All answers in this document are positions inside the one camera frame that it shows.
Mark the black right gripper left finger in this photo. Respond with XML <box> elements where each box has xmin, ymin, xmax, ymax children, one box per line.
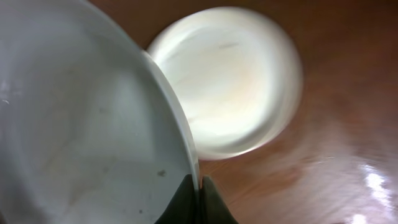
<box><xmin>155</xmin><ymin>174</ymin><xmax>198</xmax><ymax>224</ymax></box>

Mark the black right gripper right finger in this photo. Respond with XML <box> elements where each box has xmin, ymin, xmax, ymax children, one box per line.
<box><xmin>200</xmin><ymin>176</ymin><xmax>238</xmax><ymax>224</ymax></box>

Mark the grey plate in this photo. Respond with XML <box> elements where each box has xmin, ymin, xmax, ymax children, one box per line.
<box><xmin>1</xmin><ymin>1</ymin><xmax>199</xmax><ymax>223</ymax></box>

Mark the white plate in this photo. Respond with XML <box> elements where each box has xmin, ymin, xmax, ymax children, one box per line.
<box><xmin>147</xmin><ymin>7</ymin><xmax>303</xmax><ymax>160</ymax></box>

